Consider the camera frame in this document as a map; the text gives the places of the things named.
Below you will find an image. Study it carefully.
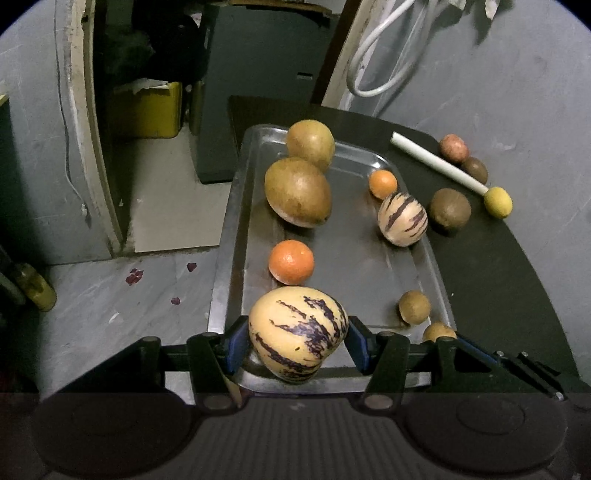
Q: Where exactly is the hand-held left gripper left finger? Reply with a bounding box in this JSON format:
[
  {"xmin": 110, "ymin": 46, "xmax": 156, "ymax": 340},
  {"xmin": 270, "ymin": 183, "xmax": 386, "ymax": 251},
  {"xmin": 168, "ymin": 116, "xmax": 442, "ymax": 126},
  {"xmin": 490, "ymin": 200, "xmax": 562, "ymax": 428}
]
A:
[{"xmin": 44, "ymin": 316, "xmax": 250, "ymax": 411}]

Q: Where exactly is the yellow bin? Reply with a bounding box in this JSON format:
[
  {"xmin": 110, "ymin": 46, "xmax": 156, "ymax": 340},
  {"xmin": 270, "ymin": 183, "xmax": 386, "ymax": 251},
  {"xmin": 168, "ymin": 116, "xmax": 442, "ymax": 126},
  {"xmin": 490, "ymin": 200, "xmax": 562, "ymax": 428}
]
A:
[{"xmin": 111, "ymin": 80, "xmax": 184, "ymax": 139}]

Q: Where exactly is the metal tray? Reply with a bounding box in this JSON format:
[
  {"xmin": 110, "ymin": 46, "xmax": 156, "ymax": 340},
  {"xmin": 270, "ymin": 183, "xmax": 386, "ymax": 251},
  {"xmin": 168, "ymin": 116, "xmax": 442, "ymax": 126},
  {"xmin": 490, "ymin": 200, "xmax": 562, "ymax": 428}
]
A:
[{"xmin": 207, "ymin": 124, "xmax": 458, "ymax": 395}]

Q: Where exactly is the white hose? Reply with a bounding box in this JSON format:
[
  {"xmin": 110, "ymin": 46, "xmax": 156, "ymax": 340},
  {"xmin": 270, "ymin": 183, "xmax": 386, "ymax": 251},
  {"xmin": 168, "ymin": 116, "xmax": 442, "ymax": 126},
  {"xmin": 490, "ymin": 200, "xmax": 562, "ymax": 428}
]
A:
[{"xmin": 346, "ymin": 0, "xmax": 432, "ymax": 97}]

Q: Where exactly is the small orange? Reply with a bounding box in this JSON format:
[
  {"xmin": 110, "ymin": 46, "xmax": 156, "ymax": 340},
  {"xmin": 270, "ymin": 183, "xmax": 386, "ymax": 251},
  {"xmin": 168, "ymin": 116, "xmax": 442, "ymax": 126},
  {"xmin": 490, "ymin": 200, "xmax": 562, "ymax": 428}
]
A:
[{"xmin": 368, "ymin": 169, "xmax": 399, "ymax": 200}]

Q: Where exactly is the small striped pepino melon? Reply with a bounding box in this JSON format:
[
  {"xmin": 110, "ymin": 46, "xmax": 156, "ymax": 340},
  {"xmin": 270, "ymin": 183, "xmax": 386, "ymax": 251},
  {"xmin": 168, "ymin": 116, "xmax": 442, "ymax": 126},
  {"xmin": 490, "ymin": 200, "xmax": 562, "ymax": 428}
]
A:
[{"xmin": 377, "ymin": 191, "xmax": 428, "ymax": 246}]

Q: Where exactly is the dark cloth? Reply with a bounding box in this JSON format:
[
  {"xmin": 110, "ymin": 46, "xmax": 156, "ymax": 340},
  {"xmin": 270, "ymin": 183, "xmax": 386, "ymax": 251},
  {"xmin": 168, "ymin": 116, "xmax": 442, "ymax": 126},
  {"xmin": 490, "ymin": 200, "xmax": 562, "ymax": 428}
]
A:
[{"xmin": 106, "ymin": 28, "xmax": 204, "ymax": 88}]

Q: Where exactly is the red apple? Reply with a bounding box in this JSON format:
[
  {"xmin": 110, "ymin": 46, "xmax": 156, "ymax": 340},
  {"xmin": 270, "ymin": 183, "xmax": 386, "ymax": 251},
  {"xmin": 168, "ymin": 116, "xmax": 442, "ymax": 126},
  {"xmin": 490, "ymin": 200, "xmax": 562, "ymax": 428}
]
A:
[{"xmin": 438, "ymin": 134, "xmax": 470, "ymax": 164}]

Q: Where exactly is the large striped pepino melon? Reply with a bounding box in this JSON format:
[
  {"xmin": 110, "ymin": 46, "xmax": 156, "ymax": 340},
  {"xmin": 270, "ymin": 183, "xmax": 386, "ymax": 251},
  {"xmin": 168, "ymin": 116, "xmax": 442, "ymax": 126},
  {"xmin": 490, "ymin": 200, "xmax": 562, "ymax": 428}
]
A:
[{"xmin": 248, "ymin": 286, "xmax": 349, "ymax": 383}]

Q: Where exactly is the dark grey cabinet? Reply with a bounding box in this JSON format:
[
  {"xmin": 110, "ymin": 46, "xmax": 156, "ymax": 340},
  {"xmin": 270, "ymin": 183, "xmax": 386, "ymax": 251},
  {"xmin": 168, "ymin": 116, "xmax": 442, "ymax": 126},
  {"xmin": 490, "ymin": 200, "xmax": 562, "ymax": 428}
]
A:
[{"xmin": 189, "ymin": 0, "xmax": 342, "ymax": 184}]

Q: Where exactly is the yellow lemon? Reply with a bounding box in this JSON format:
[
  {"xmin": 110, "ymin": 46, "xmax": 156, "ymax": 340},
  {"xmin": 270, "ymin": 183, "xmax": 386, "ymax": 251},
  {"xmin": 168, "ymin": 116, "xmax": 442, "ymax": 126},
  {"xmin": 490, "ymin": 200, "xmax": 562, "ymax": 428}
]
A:
[{"xmin": 483, "ymin": 186, "xmax": 513, "ymax": 219}]

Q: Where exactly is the small brown kiwi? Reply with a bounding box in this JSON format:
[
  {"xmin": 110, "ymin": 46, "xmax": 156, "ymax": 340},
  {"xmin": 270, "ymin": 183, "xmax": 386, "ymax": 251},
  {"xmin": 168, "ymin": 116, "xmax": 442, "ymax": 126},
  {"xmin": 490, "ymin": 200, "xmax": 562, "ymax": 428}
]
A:
[{"xmin": 398, "ymin": 290, "xmax": 432, "ymax": 325}]

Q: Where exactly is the white stick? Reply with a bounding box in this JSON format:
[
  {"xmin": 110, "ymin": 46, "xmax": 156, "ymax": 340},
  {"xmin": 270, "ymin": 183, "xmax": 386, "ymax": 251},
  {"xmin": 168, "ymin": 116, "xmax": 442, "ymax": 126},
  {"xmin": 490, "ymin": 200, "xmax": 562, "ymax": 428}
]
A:
[{"xmin": 390, "ymin": 131, "xmax": 489, "ymax": 195}]

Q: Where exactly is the white painted door jamb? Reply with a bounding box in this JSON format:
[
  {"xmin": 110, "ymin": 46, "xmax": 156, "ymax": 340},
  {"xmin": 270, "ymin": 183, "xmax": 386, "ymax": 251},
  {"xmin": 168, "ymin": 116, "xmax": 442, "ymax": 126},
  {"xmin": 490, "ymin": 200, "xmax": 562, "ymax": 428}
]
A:
[{"xmin": 55, "ymin": 0, "xmax": 125, "ymax": 254}]

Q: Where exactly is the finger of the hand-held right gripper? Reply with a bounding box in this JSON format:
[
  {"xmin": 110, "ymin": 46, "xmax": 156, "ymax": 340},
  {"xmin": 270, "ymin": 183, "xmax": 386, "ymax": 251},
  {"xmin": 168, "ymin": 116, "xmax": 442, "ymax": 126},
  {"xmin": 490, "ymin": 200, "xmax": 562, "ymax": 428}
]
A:
[{"xmin": 456, "ymin": 336, "xmax": 581, "ymax": 402}]

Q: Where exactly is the white cloth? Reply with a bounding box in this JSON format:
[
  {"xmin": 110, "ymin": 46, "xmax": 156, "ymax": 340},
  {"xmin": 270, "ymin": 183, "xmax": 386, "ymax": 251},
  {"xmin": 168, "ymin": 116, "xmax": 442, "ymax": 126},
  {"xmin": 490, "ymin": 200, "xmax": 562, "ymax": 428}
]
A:
[{"xmin": 443, "ymin": 0, "xmax": 513, "ymax": 19}]

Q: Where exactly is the large orange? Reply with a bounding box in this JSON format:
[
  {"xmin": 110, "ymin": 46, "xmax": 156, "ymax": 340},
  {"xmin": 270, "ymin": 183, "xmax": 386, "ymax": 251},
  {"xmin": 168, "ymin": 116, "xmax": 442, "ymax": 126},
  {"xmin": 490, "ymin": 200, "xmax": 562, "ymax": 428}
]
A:
[{"xmin": 269, "ymin": 240, "xmax": 315, "ymax": 285}]

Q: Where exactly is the white crumpled paper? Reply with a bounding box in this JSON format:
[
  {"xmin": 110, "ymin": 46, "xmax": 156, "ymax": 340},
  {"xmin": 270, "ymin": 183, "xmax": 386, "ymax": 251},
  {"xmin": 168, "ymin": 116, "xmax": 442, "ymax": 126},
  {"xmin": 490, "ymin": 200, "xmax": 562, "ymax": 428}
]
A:
[{"xmin": 113, "ymin": 78, "xmax": 169, "ymax": 95}]

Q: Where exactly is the thin grey wall cable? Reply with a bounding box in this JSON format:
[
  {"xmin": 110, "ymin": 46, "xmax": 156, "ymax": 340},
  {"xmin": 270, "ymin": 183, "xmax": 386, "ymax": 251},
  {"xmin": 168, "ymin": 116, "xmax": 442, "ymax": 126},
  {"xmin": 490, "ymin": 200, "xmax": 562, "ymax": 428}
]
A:
[{"xmin": 54, "ymin": 46, "xmax": 88, "ymax": 222}]

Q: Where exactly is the large brown kiwi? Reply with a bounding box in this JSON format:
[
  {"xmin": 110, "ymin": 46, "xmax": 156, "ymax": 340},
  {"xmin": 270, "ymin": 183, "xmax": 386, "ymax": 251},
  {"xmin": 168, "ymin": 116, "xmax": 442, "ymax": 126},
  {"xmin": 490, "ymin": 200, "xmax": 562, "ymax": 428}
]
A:
[{"xmin": 428, "ymin": 188, "xmax": 472, "ymax": 232}]

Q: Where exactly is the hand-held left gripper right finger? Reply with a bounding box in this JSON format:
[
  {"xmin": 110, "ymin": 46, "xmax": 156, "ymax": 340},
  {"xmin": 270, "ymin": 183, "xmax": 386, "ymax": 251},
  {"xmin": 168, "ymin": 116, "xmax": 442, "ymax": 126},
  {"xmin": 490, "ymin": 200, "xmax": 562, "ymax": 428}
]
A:
[{"xmin": 348, "ymin": 316, "xmax": 548, "ymax": 409}]

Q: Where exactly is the dark brown kiwi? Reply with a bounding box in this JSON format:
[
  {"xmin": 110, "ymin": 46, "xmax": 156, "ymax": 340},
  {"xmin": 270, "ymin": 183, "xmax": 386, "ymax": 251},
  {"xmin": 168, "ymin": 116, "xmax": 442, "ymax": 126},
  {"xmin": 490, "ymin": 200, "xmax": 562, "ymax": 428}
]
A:
[{"xmin": 461, "ymin": 157, "xmax": 489, "ymax": 184}]

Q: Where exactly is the yellow-green mango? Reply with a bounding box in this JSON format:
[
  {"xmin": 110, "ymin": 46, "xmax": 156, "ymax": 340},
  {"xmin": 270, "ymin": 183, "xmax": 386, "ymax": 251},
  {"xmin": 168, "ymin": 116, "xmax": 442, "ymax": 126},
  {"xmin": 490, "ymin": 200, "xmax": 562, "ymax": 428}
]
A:
[
  {"xmin": 264, "ymin": 157, "xmax": 333, "ymax": 228},
  {"xmin": 286, "ymin": 119, "xmax": 336, "ymax": 172}
]

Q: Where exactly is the small tan round fruit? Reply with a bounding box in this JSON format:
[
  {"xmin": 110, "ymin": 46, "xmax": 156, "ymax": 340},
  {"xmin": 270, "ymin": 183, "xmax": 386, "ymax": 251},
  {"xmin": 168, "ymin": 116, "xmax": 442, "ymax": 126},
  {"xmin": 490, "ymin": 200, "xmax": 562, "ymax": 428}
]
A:
[{"xmin": 422, "ymin": 322, "xmax": 458, "ymax": 343}]

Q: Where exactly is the worn wooden door jamb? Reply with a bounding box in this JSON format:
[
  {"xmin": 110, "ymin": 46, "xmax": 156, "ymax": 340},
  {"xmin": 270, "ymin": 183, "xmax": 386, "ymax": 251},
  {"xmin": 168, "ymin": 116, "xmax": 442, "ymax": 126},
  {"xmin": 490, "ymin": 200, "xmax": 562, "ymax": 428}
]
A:
[{"xmin": 318, "ymin": 0, "xmax": 398, "ymax": 112}]

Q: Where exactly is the yellow-green bottle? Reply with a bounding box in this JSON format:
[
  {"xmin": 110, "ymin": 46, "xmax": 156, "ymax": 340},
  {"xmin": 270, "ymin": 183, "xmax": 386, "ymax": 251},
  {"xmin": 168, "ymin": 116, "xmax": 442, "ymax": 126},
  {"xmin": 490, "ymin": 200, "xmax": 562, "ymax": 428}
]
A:
[{"xmin": 11, "ymin": 262, "xmax": 57, "ymax": 311}]

